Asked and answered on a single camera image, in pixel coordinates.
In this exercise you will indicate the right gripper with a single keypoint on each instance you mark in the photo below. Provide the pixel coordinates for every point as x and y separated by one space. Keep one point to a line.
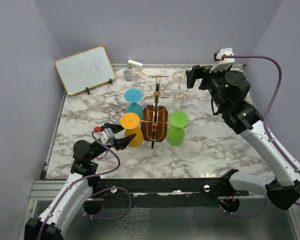
198 72

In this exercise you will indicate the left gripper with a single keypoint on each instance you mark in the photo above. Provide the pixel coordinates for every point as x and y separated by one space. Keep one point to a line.
121 142

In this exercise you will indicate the clear wine glass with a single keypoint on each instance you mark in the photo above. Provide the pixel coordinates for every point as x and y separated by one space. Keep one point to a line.
136 77
180 77
181 98

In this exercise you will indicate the orange plastic goblet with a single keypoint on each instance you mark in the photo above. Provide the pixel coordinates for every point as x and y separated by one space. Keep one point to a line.
130 122

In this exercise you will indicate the blue plastic goblet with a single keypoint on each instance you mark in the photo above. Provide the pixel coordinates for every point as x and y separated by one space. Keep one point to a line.
133 96

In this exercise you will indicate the green plastic goblet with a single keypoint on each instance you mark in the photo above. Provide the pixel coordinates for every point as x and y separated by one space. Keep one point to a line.
176 132

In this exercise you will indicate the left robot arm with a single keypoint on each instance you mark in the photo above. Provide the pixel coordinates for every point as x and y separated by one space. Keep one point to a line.
53 223

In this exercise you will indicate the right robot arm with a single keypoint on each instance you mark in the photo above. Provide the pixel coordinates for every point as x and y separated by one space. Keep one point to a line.
228 90

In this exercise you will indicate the white eraser block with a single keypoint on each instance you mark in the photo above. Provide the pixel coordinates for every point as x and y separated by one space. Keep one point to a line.
135 64

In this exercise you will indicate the small blue cup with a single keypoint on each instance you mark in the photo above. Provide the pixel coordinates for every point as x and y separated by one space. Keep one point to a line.
127 73

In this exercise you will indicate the small whiteboard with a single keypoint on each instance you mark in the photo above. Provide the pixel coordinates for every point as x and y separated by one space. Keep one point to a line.
85 70

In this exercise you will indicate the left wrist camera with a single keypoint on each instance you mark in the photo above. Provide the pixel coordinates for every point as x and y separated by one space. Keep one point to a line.
105 135

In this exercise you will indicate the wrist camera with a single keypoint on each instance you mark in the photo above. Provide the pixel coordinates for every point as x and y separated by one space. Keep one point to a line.
105 135
223 59

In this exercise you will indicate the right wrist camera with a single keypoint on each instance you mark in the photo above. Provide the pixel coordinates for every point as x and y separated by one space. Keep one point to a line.
223 59

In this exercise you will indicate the gold wire wine glass rack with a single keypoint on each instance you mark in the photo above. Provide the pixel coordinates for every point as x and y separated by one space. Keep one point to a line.
156 119

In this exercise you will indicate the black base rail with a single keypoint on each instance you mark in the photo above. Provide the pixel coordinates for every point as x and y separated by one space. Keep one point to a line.
170 192

